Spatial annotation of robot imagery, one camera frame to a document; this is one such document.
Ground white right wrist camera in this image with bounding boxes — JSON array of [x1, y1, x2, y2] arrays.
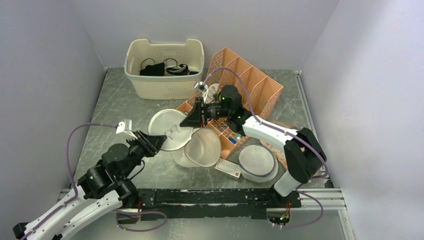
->
[[194, 81, 214, 104]]

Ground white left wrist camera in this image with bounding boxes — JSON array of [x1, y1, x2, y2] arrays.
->
[[115, 118, 136, 138]]

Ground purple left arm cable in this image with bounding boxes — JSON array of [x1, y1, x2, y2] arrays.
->
[[19, 123, 169, 240]]

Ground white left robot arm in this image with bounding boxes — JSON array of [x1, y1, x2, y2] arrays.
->
[[13, 130, 167, 240]]

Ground black white bra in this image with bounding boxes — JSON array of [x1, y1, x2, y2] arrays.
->
[[165, 64, 190, 76]]

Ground peach plastic desk organizer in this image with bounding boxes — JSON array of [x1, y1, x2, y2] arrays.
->
[[175, 47, 284, 160]]

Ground orange patterned fabric bag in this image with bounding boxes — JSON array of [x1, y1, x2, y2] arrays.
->
[[259, 121, 302, 171]]

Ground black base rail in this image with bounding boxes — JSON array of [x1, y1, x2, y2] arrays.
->
[[122, 187, 302, 220]]

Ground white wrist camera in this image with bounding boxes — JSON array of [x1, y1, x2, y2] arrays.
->
[[115, 118, 136, 138], [194, 81, 214, 104]]

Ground white mesh laundry bag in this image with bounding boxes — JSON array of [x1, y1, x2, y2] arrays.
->
[[148, 109, 222, 168]]

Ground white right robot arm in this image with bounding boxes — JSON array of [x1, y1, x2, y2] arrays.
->
[[179, 85, 327, 207]]

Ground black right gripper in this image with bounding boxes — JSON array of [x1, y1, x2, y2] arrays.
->
[[179, 96, 231, 129]]

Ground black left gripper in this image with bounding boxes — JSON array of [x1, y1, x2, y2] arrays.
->
[[119, 128, 168, 179]]

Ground cream plastic laundry basket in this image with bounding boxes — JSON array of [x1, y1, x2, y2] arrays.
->
[[124, 38, 205, 100]]

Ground black face mask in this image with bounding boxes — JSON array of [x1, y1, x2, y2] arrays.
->
[[139, 58, 166, 77]]

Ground white red card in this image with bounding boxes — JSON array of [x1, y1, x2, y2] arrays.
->
[[214, 158, 241, 179]]

